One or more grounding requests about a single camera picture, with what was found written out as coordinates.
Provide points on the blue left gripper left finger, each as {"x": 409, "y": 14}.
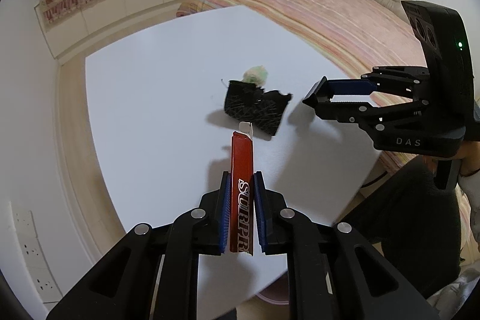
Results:
{"x": 223, "y": 210}

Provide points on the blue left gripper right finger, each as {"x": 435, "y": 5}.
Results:
{"x": 261, "y": 219}

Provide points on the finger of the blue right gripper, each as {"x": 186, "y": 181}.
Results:
{"x": 351, "y": 87}
{"x": 355, "y": 112}

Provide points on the red surprise toothpaste box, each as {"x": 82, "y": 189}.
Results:
{"x": 241, "y": 202}

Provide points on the pink round trash bin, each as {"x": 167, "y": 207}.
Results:
{"x": 277, "y": 293}

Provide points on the bed with striped cover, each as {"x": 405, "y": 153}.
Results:
{"x": 355, "y": 35}

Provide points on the green white crumpled paper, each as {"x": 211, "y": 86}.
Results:
{"x": 255, "y": 75}

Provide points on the black patterned crumpled wrapper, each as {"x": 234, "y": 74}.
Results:
{"x": 249, "y": 103}

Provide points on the white bedside cabinet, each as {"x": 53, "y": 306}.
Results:
{"x": 162, "y": 138}

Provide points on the black camera mount housing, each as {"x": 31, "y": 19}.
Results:
{"x": 447, "y": 92}

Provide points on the white wall socket panel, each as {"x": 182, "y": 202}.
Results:
{"x": 33, "y": 255}

